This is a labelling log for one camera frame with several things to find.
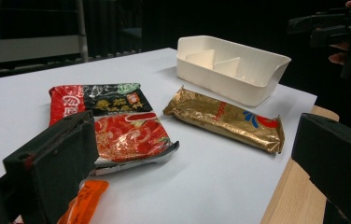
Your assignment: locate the metal stand post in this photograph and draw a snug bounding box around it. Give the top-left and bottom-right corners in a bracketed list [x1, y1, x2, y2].
[76, 0, 90, 63]

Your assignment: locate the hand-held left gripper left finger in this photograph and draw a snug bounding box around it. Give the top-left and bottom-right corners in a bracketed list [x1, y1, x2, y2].
[3, 110, 100, 224]

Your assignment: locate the orange sachet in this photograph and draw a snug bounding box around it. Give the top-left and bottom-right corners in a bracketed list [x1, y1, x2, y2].
[56, 179, 110, 224]

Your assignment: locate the grey horizontal panel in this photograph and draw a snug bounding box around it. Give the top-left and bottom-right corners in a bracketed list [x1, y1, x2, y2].
[0, 35, 82, 65]

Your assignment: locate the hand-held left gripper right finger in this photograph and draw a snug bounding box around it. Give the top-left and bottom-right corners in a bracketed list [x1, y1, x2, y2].
[290, 112, 351, 224]

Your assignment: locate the white paper sheet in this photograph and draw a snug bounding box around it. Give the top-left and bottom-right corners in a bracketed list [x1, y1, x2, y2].
[0, 47, 317, 224]

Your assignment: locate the dark curtain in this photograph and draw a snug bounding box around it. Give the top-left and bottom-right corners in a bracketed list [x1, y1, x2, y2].
[83, 0, 144, 59]

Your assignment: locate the gold foil snack packet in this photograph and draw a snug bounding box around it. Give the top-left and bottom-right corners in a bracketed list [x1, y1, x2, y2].
[162, 86, 286, 155]

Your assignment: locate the red and black noodle packet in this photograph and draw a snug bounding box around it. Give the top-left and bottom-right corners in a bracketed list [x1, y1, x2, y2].
[48, 82, 180, 176]

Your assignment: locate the white plastic divided box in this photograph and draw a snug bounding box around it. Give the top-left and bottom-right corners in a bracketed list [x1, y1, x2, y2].
[175, 35, 292, 107]

